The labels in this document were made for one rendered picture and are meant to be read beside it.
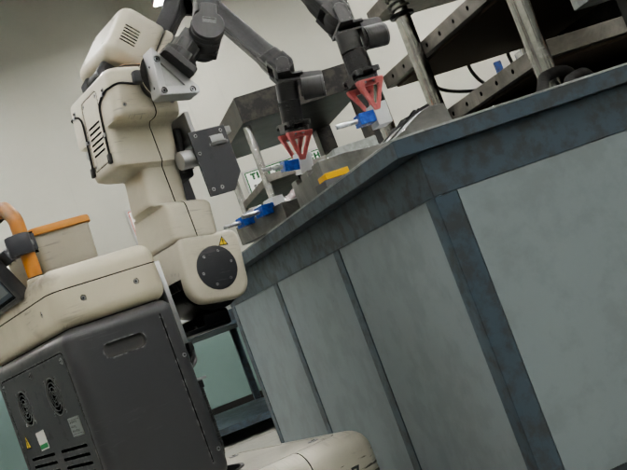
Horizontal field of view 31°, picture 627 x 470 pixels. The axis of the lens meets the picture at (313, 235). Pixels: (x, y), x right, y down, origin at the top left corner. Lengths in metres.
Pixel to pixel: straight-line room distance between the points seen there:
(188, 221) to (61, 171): 7.51
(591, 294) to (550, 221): 0.16
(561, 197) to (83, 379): 1.01
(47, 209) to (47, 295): 7.74
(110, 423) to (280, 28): 8.56
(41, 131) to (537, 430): 8.33
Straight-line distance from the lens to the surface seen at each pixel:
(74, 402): 2.35
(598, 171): 2.33
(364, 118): 2.67
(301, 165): 2.90
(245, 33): 3.08
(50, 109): 10.23
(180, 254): 2.60
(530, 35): 3.20
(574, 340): 2.24
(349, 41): 2.72
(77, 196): 10.06
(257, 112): 7.44
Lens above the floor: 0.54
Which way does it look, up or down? 4 degrees up
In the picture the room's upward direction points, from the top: 21 degrees counter-clockwise
